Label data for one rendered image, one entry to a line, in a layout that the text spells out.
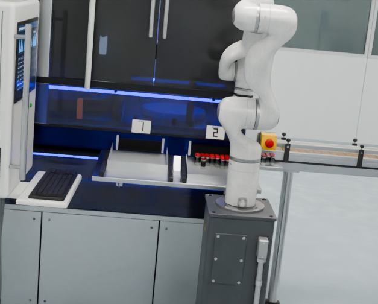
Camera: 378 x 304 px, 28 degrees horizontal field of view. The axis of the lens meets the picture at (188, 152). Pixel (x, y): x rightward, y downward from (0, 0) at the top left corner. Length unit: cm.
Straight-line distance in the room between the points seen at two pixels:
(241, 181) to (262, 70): 44
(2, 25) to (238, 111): 93
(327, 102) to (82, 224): 508
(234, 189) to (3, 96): 94
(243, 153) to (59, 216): 111
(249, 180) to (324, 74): 543
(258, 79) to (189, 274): 127
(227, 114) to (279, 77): 537
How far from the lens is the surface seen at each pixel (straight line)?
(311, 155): 366
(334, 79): 827
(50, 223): 361
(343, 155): 374
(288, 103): 821
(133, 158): 342
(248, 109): 280
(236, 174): 286
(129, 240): 361
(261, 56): 269
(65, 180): 323
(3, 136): 296
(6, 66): 291
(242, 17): 263
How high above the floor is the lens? 171
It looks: 13 degrees down
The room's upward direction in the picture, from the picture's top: 5 degrees clockwise
